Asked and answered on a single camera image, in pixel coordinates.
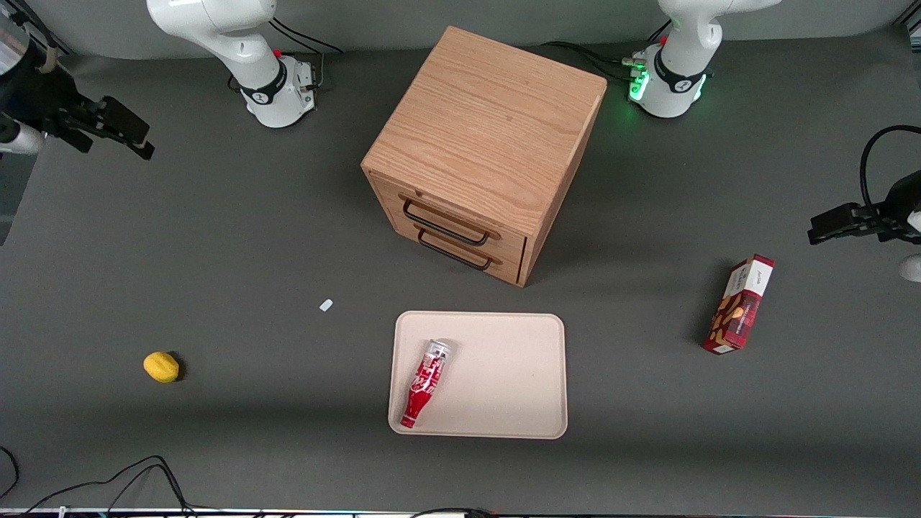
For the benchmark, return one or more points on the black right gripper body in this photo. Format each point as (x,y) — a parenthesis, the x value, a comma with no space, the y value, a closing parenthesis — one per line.
(37,96)

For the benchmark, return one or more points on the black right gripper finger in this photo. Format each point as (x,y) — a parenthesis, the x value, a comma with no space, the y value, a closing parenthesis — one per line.
(78,139)
(128,124)

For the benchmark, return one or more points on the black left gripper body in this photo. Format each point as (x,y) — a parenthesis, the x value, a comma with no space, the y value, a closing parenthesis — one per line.
(896,203)

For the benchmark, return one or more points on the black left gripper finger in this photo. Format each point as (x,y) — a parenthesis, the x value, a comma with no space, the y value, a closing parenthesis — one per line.
(838,221)
(892,232)

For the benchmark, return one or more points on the red coke bottle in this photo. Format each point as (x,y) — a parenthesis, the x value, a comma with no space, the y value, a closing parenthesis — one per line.
(424,385)

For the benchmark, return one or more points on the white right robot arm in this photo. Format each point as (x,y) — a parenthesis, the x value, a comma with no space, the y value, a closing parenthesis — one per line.
(237,43)

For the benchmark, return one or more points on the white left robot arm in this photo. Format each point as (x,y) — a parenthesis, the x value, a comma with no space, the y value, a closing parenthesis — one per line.
(680,65)

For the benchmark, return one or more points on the beige rectangular tray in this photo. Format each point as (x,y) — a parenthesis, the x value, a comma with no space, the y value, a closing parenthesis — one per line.
(504,374)

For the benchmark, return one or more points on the red cookie box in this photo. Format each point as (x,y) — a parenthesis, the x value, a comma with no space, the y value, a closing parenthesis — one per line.
(740,306)

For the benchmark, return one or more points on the yellow lemon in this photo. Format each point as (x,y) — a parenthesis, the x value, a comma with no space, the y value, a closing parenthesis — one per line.
(161,367)

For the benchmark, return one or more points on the wooden two-drawer cabinet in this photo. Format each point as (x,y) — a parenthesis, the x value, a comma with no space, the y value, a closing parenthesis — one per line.
(489,137)

